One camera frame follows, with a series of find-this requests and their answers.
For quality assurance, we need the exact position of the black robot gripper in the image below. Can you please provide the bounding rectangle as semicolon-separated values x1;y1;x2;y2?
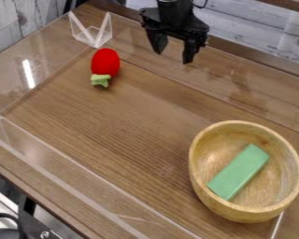
140;0;210;64

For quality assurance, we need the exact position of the red plush strawberry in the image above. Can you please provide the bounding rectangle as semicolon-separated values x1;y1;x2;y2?
91;49;121;88

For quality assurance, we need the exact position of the clear acrylic table fence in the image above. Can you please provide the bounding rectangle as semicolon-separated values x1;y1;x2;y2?
0;15;299;239

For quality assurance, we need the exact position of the wooden bowl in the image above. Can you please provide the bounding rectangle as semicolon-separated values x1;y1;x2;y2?
188;120;299;223

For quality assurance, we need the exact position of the green rectangular block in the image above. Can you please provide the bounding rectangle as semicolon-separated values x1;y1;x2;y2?
207;144;270;201

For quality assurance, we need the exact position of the clear acrylic corner bracket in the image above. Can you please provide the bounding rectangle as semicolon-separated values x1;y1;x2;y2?
68;11;112;49

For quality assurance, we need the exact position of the black table leg bracket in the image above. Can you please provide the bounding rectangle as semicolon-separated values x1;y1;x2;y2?
18;194;63;239

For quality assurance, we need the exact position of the black cable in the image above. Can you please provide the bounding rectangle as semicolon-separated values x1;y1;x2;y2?
0;210;28;239

